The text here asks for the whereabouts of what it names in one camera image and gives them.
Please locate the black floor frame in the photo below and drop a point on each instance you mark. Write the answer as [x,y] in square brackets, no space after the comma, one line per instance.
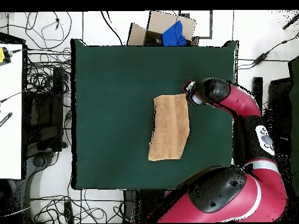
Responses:
[211,25]

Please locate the dark green draped cloth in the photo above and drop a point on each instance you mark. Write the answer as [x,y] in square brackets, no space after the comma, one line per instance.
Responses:
[294,116]

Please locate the black power adapter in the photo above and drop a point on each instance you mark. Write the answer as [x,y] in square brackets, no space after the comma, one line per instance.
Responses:
[260,59]

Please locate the black equipment stand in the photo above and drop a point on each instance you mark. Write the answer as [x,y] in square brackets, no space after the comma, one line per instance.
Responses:
[57,105]

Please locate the orange terry towel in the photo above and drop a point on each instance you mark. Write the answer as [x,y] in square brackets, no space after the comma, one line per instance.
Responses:
[170,128]

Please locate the black bar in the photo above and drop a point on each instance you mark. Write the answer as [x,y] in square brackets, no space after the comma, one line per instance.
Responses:
[5,119]

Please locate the black rod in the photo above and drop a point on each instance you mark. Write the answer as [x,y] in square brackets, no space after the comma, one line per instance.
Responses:
[290,22]

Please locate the black upright post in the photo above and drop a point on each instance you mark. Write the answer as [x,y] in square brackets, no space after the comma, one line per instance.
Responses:
[258,88]

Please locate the white table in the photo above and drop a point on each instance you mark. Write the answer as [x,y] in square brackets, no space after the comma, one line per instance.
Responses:
[10,116]

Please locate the yellow black tool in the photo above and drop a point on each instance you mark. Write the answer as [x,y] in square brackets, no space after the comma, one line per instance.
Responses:
[3,56]

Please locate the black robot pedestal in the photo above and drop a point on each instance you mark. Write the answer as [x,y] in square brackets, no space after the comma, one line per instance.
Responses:
[140,205]

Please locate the black power strip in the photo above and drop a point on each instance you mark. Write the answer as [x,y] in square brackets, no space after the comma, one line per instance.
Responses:
[69,212]

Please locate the dark green table cloth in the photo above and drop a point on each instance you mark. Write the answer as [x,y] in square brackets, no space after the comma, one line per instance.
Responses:
[112,116]

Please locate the blue cloth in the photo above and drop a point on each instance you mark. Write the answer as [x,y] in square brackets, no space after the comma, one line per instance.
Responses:
[172,35]

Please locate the brown cardboard box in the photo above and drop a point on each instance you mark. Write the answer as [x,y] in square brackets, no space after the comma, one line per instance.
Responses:
[161,23]

